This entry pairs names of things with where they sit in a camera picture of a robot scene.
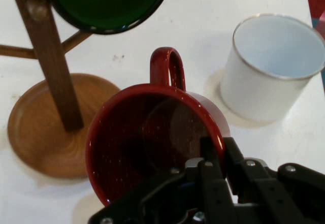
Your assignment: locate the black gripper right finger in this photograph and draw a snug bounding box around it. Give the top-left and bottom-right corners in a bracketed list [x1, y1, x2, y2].
[222, 137, 325, 224]

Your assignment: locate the white enamel mug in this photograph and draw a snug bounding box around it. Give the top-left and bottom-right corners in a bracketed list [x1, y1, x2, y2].
[219, 13, 325, 123]

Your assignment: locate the red enamel mug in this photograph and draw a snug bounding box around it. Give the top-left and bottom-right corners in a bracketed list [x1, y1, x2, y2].
[85, 46, 231, 207]

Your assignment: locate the green enamel mug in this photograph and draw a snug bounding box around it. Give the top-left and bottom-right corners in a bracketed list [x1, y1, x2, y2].
[43, 0, 174, 35]

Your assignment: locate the wooden mug tree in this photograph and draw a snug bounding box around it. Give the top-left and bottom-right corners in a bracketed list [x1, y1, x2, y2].
[0, 0, 121, 179]

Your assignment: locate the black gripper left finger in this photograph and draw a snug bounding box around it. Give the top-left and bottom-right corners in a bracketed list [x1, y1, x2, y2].
[87, 136, 239, 224]

